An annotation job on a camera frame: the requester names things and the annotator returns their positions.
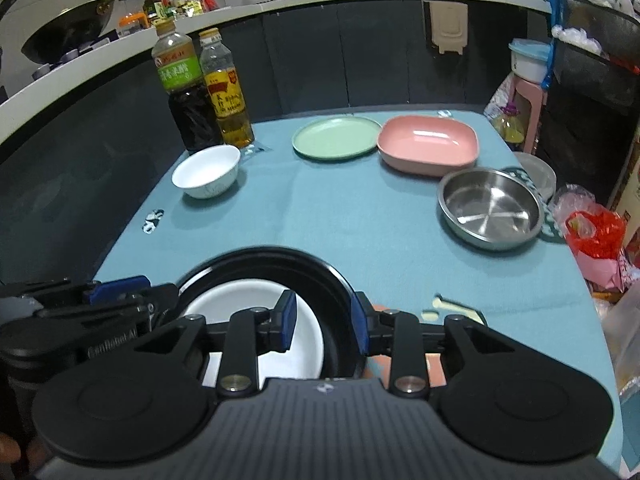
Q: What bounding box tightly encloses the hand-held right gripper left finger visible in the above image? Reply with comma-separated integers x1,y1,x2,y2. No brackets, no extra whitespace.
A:
133,290,299,400

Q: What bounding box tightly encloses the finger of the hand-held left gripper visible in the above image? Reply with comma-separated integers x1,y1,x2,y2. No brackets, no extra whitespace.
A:
107,283,180,330
0,276,152,317

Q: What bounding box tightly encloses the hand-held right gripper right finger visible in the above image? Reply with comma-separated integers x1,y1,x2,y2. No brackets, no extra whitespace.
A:
349,290,511,398

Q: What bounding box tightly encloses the white round plate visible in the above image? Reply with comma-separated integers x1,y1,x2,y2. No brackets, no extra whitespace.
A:
182,278,326,386

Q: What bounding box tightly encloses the black pan with white plate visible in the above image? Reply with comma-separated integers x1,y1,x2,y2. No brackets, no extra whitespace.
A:
172,246,368,381

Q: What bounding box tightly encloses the stainless steel bowl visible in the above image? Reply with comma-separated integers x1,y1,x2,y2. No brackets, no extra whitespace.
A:
437,169,546,252

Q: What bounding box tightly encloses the green round plate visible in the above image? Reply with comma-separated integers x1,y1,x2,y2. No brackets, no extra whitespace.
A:
292,116,383,162

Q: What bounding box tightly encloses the pink square bowl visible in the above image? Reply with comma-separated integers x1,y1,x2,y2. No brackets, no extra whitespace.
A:
376,115,480,178

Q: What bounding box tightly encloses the person's left hand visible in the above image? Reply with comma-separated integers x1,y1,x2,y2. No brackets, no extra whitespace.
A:
0,434,48,466

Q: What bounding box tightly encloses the light blue tablecloth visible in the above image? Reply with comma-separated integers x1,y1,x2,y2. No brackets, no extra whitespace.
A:
92,107,623,480

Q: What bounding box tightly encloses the white ceramic bowl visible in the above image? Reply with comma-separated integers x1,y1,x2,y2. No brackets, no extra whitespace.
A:
171,144,242,200

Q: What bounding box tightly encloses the dark vinegar bottle green label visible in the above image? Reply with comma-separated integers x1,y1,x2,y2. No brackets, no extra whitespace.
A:
151,20,224,155

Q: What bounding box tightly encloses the oil bottle yellow label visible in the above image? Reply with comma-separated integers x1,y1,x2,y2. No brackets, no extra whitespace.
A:
198,28,256,150

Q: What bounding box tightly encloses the green patterned mat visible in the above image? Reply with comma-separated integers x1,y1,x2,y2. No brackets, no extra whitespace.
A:
500,166,566,251

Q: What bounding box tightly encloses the gas stove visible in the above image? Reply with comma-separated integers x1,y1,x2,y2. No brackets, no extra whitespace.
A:
32,30,118,81

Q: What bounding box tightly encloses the clear round container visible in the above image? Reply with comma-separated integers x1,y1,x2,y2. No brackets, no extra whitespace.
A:
512,152,557,201

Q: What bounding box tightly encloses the clear plastic bag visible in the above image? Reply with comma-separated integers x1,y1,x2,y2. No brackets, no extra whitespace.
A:
550,185,596,241

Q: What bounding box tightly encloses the yellow oil jug purple cap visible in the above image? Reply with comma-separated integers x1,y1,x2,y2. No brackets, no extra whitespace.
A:
492,105,526,153

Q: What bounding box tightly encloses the pink wrapped bundle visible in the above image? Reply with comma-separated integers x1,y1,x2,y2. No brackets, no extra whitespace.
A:
580,252,632,293

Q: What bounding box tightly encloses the red plastic bag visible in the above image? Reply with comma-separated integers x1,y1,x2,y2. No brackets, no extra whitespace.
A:
565,210,627,261

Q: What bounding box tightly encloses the floral plastic bag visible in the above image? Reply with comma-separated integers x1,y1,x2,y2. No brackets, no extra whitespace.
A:
482,72,521,126

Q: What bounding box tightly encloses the pink plastic stool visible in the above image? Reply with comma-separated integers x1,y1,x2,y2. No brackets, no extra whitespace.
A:
512,74,548,156

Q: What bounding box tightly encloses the group of seasoning bottles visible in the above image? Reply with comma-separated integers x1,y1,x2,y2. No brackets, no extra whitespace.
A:
142,0,206,23

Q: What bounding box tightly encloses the white container blue lid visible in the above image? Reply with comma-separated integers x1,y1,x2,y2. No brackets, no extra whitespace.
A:
509,38,552,84

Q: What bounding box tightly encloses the beige plastic holder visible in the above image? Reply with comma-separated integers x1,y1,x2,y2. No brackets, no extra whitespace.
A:
427,1,468,55

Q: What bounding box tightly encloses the blue hanging utensil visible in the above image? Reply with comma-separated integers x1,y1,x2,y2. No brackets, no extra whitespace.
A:
542,0,559,88

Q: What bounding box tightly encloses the black wok wooden handle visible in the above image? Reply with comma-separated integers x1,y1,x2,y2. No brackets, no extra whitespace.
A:
20,0,167,67

